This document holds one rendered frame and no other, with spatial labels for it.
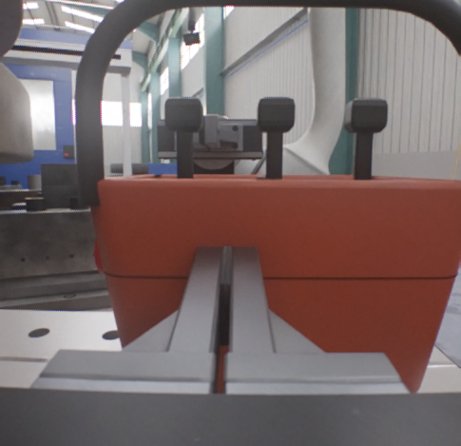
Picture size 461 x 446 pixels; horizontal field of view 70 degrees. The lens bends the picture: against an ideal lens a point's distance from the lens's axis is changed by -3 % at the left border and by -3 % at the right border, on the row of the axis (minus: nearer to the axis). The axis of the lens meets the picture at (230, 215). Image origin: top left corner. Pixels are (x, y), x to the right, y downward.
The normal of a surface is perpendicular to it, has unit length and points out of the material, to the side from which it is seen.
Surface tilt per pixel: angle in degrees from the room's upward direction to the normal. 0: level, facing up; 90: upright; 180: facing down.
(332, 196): 97
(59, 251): 90
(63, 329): 0
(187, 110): 90
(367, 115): 90
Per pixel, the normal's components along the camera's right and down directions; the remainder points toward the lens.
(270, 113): -0.01, 0.14
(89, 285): 0.37, 0.13
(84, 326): 0.00, -0.99
